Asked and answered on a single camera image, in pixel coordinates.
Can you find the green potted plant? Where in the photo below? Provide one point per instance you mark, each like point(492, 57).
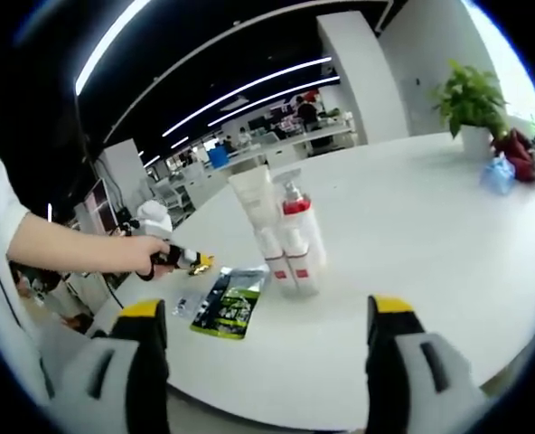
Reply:
point(471, 99)

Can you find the tall white cabinet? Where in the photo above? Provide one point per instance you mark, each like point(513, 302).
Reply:
point(123, 167)

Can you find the white red-collar pump bottle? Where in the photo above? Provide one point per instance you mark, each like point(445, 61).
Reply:
point(306, 226)

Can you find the white skincare tube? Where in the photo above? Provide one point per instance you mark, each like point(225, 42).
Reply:
point(254, 199)

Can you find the wide ceiling light strip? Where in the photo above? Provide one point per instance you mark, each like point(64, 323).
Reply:
point(109, 43)

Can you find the small blue skincare sample sachet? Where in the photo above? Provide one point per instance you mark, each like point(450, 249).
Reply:
point(188, 305)

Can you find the long white counter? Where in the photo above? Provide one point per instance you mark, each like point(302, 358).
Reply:
point(294, 144)

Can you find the green silver skincare sachet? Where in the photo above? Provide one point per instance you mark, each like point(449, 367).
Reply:
point(231, 303)

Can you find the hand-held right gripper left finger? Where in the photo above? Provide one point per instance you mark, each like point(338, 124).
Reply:
point(114, 375)

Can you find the dark red object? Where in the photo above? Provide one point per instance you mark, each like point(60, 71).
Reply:
point(518, 153)

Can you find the light blue bag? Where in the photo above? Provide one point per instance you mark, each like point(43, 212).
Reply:
point(498, 176)

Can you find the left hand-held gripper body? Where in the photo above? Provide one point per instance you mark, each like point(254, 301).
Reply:
point(154, 221)

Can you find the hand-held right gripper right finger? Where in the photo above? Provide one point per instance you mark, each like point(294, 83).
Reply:
point(412, 375)

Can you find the person's left hand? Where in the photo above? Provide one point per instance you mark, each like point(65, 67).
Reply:
point(147, 257)

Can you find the blue container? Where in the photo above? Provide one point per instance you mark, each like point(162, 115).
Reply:
point(218, 158)

